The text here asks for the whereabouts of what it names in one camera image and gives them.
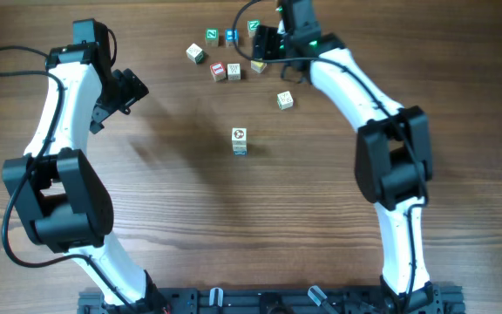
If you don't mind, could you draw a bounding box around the yellow top elephant block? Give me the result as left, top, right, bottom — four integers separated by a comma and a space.
250, 61, 267, 73

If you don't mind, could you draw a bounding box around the lone block with zero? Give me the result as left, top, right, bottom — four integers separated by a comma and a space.
277, 91, 294, 110

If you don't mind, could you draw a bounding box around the white green edged block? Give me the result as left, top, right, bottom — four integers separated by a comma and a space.
233, 141, 247, 151

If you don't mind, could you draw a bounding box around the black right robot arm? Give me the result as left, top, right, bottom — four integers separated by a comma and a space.
252, 25, 432, 313

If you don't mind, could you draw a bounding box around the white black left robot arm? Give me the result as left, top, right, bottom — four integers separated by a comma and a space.
2, 42, 168, 313

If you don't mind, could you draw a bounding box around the green N block right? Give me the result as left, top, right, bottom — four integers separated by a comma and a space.
248, 19, 261, 38

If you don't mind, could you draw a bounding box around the green n block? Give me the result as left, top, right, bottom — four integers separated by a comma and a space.
205, 28, 220, 47
248, 19, 261, 38

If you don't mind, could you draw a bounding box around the blue top block left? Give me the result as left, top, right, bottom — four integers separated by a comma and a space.
225, 29, 239, 47

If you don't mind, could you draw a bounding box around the plain block yellow side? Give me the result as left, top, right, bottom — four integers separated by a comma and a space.
227, 64, 241, 80

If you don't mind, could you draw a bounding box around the red I top block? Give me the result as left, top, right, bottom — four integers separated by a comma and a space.
210, 62, 227, 82

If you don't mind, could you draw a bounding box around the green N block left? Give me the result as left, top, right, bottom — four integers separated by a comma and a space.
205, 28, 220, 47

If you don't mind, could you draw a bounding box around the white green W block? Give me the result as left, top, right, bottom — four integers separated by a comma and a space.
186, 44, 205, 65

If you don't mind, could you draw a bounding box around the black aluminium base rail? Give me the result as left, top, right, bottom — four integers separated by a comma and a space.
77, 285, 466, 314

